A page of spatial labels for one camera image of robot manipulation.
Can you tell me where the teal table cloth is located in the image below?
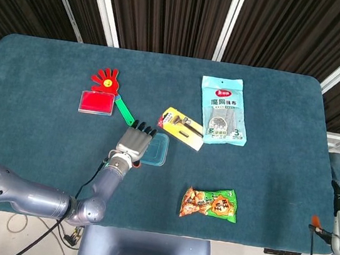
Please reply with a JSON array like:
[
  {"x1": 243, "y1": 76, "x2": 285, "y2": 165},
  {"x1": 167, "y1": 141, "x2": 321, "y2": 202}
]
[{"x1": 0, "y1": 30, "x2": 340, "y2": 255}]

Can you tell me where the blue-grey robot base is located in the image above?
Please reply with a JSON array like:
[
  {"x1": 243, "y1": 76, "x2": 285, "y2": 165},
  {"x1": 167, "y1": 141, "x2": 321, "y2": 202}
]
[{"x1": 75, "y1": 222, "x2": 215, "y2": 255}]

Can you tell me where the razor in yellow blister pack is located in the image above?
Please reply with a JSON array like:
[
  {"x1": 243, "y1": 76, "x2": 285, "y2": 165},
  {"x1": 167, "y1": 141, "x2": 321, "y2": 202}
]
[{"x1": 154, "y1": 105, "x2": 208, "y2": 153}]

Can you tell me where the blue translucent plastic lid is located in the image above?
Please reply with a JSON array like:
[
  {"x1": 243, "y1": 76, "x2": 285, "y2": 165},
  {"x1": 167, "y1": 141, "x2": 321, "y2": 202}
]
[{"x1": 139, "y1": 129, "x2": 171, "y2": 168}]

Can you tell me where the red rectangular flat case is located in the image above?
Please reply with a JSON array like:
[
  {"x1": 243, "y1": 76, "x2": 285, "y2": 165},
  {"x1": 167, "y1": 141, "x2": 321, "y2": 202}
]
[{"x1": 77, "y1": 89, "x2": 117, "y2": 117}]

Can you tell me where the green orange snack bag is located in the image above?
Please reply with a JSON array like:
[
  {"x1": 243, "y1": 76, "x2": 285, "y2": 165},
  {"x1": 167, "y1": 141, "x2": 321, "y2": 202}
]
[{"x1": 178, "y1": 182, "x2": 241, "y2": 225}]

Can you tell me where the black table control panel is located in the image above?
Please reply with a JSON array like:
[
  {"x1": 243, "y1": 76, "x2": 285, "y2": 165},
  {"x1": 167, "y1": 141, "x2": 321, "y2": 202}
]
[{"x1": 263, "y1": 247, "x2": 302, "y2": 255}]

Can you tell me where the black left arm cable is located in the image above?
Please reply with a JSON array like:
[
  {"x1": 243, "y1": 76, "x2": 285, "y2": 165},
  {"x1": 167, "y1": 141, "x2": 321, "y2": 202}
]
[{"x1": 11, "y1": 145, "x2": 109, "y2": 255}]

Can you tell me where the red hand clapper green handle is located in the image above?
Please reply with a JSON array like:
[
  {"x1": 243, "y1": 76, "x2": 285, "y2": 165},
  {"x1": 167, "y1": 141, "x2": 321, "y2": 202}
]
[{"x1": 85, "y1": 65, "x2": 143, "y2": 127}]

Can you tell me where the dark brown pleated curtain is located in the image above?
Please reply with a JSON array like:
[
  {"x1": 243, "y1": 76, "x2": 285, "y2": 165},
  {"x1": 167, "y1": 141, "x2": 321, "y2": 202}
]
[{"x1": 0, "y1": 0, "x2": 340, "y2": 136}]

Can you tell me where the light blue cleaning cloth package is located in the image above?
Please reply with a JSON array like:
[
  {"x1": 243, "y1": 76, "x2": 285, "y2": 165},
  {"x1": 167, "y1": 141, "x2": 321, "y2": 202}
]
[{"x1": 193, "y1": 73, "x2": 256, "y2": 149}]

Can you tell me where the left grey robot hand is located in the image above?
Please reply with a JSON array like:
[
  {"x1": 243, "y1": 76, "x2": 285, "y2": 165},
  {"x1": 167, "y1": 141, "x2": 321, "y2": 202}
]
[{"x1": 113, "y1": 117, "x2": 159, "y2": 171}]

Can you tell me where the thin grey metal post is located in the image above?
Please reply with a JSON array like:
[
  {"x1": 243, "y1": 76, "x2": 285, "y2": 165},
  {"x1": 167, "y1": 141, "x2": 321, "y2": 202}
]
[{"x1": 33, "y1": 0, "x2": 90, "y2": 43}]

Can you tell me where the black power plug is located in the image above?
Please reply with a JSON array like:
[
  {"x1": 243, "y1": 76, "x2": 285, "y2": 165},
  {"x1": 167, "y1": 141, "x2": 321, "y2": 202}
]
[{"x1": 63, "y1": 224, "x2": 85, "y2": 248}]

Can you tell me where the white floor cable loop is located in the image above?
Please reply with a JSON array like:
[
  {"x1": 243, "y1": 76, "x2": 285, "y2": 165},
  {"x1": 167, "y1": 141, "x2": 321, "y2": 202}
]
[{"x1": 5, "y1": 212, "x2": 29, "y2": 235}]

